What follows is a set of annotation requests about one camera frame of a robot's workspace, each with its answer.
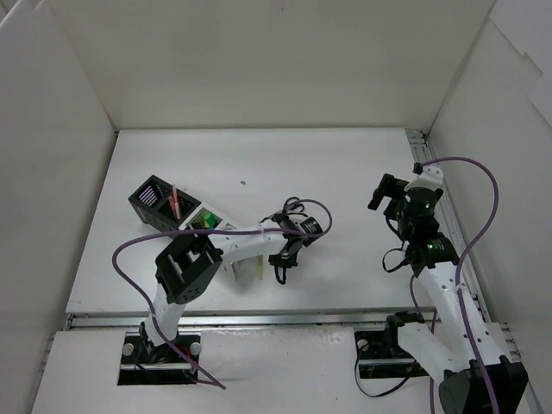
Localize orange brown pen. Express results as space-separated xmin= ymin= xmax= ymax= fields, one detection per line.
xmin=172 ymin=185 xmax=181 ymax=221

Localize green highlighter marker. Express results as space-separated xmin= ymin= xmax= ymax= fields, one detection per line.
xmin=204 ymin=213 xmax=216 ymax=224

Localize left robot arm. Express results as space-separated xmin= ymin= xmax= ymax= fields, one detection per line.
xmin=141 ymin=213 xmax=323 ymax=362

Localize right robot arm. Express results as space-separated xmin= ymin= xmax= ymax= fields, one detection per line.
xmin=367 ymin=163 xmax=529 ymax=413

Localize yellow pen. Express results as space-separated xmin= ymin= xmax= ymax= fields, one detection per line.
xmin=256 ymin=255 xmax=264 ymax=280

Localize white slotted desk organizer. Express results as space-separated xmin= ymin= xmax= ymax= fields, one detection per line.
xmin=178 ymin=204 xmax=264 ymax=281

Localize black handled scissors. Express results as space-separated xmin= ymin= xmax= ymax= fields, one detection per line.
xmin=282 ymin=197 xmax=305 ymax=214

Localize aluminium rail right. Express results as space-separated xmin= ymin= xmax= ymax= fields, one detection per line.
xmin=407 ymin=129 xmax=544 ymax=414

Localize aluminium rail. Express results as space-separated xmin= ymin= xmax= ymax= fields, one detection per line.
xmin=407 ymin=129 xmax=544 ymax=414
xmin=62 ymin=307 xmax=401 ymax=330

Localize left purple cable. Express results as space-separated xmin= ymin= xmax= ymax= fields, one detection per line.
xmin=111 ymin=198 xmax=334 ymax=391

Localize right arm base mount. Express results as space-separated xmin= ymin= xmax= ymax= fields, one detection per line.
xmin=354 ymin=326 xmax=427 ymax=398

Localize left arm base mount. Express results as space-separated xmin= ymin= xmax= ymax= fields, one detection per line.
xmin=117 ymin=332 xmax=198 ymax=386

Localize aluminium rail front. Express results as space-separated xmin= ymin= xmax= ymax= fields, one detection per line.
xmin=62 ymin=307 xmax=401 ymax=330

